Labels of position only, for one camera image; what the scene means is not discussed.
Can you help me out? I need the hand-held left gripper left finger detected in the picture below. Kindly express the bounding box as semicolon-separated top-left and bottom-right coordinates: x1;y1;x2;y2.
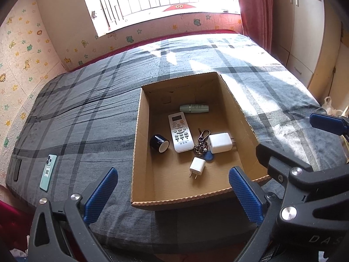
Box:
27;167;118;262

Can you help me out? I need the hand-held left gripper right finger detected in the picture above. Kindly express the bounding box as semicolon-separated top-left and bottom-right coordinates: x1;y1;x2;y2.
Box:
228;166;283;262

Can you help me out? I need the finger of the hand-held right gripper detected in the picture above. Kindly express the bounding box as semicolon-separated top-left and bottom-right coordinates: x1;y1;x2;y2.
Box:
309;113;349;137
256;141;349;255

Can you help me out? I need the metal keychain with blue tag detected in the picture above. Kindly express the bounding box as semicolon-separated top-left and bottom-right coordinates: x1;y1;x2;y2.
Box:
193;128;215;162

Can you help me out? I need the small white charger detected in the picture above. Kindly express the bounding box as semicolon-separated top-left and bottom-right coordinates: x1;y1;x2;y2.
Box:
189;157;208;180

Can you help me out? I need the large white charger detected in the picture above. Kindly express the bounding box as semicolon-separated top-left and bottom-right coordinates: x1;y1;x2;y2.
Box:
209;133;235;154

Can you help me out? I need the cardboard box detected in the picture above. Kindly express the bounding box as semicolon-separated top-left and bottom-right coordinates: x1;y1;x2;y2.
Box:
131;71;272;211

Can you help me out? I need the white remote control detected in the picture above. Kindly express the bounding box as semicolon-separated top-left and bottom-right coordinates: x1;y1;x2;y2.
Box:
168;113;195;153

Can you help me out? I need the pale green bottle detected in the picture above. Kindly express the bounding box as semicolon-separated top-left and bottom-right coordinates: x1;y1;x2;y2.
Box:
179;104;210;113

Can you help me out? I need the white plastic bag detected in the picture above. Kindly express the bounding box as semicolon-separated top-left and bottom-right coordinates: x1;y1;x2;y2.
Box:
323;97;342;115

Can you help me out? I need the green smartphone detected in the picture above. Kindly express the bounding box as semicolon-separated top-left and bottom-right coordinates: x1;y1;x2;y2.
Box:
39;154;58;192

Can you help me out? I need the grey plaid bedsheet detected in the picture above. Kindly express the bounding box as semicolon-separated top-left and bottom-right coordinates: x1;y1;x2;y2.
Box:
5;34;344;252

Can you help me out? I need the black cup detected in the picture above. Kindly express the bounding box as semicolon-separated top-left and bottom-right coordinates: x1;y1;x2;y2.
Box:
150;134;170;153

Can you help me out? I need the black phone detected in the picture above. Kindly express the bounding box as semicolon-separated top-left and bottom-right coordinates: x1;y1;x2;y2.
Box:
13;159;22;182

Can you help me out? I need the beige wardrobe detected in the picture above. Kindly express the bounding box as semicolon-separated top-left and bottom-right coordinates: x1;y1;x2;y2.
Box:
271;0;349;88

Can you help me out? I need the pink curtain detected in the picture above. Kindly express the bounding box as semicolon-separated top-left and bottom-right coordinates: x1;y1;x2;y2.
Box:
234;0;273;52

